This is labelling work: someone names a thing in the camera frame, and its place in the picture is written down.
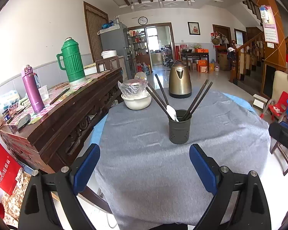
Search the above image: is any purple thermos bottle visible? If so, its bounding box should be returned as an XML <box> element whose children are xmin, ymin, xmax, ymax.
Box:
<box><xmin>22</xmin><ymin>65</ymin><xmax>46</xmax><ymax>113</ymax></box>

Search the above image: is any round white container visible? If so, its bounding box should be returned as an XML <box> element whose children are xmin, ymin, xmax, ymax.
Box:
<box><xmin>134</xmin><ymin>71</ymin><xmax>148</xmax><ymax>81</ymax></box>

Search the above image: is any wooden stair railing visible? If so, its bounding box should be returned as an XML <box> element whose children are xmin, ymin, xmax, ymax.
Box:
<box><xmin>229</xmin><ymin>27</ymin><xmax>267</xmax><ymax>83</ymax></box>

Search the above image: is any brown striped curtain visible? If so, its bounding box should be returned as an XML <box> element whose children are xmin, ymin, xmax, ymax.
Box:
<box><xmin>84</xmin><ymin>1</ymin><xmax>109</xmax><ymax>63</ymax></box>

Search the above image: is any clear plastic bag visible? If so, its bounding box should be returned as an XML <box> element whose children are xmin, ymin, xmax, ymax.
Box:
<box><xmin>118</xmin><ymin>79</ymin><xmax>149</xmax><ymax>99</ymax></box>

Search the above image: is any white rice cooker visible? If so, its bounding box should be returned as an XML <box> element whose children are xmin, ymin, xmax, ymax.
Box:
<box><xmin>101</xmin><ymin>50</ymin><xmax>118</xmax><ymax>59</ymax></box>

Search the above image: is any grey refrigerator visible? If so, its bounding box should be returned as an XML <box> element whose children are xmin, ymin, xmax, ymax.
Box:
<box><xmin>98</xmin><ymin>22</ymin><xmax>135</xmax><ymax>81</ymax></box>

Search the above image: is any dark grey utensil holder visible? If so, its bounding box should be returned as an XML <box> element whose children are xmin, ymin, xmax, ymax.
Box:
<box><xmin>168</xmin><ymin>109</ymin><xmax>192</xmax><ymax>145</ymax></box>

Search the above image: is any red paper bag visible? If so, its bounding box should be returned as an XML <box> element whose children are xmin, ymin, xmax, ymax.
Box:
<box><xmin>0</xmin><ymin>142</ymin><xmax>22</xmax><ymax>196</ymax></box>

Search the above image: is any black phone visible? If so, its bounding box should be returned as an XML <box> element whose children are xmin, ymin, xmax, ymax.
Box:
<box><xmin>17</xmin><ymin>114</ymin><xmax>31</xmax><ymax>131</ymax></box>

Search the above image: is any green thermos jug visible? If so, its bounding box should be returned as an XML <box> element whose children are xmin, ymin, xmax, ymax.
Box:
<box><xmin>56</xmin><ymin>38</ymin><xmax>86</xmax><ymax>84</ymax></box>

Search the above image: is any dark stick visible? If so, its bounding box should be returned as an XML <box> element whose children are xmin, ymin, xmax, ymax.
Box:
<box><xmin>49</xmin><ymin>88</ymin><xmax>70</xmax><ymax>105</ymax></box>

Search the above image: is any red plastic chair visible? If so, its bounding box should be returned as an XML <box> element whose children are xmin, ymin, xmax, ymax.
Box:
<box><xmin>260</xmin><ymin>91</ymin><xmax>288</xmax><ymax>122</ymax></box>

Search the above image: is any white step stool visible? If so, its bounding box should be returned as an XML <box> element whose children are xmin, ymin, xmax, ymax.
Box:
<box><xmin>252</xmin><ymin>93</ymin><xmax>271</xmax><ymax>111</ymax></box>

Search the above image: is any beige chair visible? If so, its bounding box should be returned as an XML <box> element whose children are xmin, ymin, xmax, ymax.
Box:
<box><xmin>270</xmin><ymin>70</ymin><xmax>288</xmax><ymax>101</ymax></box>

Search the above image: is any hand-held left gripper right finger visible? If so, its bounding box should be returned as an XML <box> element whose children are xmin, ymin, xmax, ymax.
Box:
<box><xmin>189</xmin><ymin>144</ymin><xmax>271</xmax><ymax>230</ymax></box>

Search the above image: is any white bowl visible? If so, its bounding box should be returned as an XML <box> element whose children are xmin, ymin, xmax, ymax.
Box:
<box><xmin>121</xmin><ymin>93</ymin><xmax>152</xmax><ymax>111</ymax></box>

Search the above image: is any brown wooden door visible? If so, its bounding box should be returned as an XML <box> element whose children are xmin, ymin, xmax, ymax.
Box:
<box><xmin>212</xmin><ymin>24</ymin><xmax>232</xmax><ymax>51</ymax></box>

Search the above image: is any dark wooden cabinet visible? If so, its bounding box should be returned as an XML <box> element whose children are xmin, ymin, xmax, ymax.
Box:
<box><xmin>0</xmin><ymin>67</ymin><xmax>123</xmax><ymax>173</ymax></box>

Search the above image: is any brown wooden chair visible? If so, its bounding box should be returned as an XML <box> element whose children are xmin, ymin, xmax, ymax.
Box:
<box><xmin>95</xmin><ymin>56</ymin><xmax>120</xmax><ymax>73</ymax></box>

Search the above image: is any framed wall picture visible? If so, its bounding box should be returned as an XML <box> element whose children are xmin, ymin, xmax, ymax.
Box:
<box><xmin>188</xmin><ymin>21</ymin><xmax>201</xmax><ymax>35</ymax></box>

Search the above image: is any floral table runner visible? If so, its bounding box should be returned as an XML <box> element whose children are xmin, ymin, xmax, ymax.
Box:
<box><xmin>0</xmin><ymin>71</ymin><xmax>111</xmax><ymax>126</ymax></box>

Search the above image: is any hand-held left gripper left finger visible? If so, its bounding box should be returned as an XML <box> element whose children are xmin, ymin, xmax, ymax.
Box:
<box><xmin>18</xmin><ymin>143</ymin><xmax>101</xmax><ymax>230</ymax></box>

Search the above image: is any blue tablecloth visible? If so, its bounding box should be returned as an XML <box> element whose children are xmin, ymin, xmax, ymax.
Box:
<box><xmin>89</xmin><ymin>92</ymin><xmax>257</xmax><ymax>149</ymax></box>

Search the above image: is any bronze electric kettle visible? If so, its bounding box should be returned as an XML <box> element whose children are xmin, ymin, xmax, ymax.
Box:
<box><xmin>168</xmin><ymin>60</ymin><xmax>192</xmax><ymax>99</ymax></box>

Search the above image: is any dark dining table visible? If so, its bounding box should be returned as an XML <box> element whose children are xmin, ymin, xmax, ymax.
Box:
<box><xmin>181</xmin><ymin>51</ymin><xmax>210</xmax><ymax>65</ymax></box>

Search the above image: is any tall orange box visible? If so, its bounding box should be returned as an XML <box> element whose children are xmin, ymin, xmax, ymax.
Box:
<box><xmin>197</xmin><ymin>60</ymin><xmax>208</xmax><ymax>73</ymax></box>

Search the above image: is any wall calendar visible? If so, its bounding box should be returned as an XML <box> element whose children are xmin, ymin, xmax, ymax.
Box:
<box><xmin>259</xmin><ymin>5</ymin><xmax>279</xmax><ymax>45</ymax></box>

